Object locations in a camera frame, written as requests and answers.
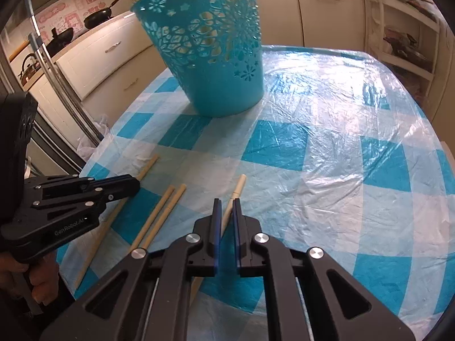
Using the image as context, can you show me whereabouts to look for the sliding door frame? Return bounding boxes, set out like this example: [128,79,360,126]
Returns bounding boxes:
[0,7,102,173]

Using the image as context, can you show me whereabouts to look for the white trolley rack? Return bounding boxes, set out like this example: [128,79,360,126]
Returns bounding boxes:
[366,0,443,89]

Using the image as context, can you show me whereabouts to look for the white base cabinet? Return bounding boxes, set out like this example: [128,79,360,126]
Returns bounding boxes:
[249,0,370,54]

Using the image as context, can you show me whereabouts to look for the black wok with handle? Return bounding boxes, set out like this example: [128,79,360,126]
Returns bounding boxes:
[83,0,127,29]

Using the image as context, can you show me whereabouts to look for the person's left hand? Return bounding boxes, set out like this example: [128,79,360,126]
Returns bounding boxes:
[0,252,61,306]

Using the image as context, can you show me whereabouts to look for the white drawer cabinet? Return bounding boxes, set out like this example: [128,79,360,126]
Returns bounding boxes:
[53,11,167,102]

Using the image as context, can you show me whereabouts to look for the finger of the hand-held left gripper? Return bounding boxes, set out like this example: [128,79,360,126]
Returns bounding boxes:
[23,174,141,200]
[33,189,119,221]

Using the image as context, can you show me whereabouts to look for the metal kettle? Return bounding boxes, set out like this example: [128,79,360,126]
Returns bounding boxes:
[18,53,41,86]

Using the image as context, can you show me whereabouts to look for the dark pot with lid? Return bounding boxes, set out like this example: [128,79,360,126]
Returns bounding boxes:
[384,28,432,68]

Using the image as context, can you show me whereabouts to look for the red paper-cut wall stickers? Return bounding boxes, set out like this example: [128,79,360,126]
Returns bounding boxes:
[36,0,107,34]

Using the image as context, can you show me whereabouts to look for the blue perforated plastic basket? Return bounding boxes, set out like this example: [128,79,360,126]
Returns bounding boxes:
[130,0,265,118]

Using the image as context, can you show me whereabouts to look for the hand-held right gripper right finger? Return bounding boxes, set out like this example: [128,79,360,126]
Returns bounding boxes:
[232,197,415,341]

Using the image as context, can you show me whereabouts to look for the mop with blue handle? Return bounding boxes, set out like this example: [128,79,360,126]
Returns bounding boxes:
[26,0,102,148]

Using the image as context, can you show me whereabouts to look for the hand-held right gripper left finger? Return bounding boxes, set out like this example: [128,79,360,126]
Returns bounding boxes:
[39,198,223,341]

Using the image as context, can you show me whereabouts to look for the blue checkered tablecloth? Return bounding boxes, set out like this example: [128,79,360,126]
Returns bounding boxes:
[57,44,455,341]

